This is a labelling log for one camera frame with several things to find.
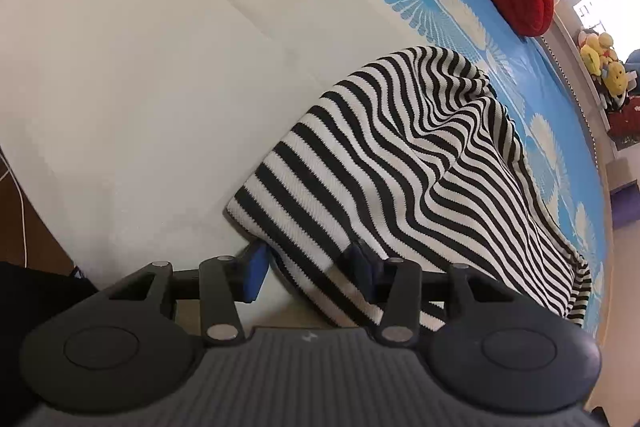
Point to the yellow round plush toy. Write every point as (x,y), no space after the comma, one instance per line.
(616,76)

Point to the yellow duck plush toy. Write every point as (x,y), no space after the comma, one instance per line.
(592,49)

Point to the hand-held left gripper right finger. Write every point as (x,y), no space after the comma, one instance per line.
(362,264)

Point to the purple box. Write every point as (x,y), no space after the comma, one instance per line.
(629,207)

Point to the striped hoodie with white vest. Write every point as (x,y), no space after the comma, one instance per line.
(400,167)

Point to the dark red cushion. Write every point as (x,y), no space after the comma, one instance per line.
(625,124)

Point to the blue patterned bed sheet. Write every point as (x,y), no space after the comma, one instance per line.
(125,57)

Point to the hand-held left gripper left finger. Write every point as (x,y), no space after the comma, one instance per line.
(255,274)

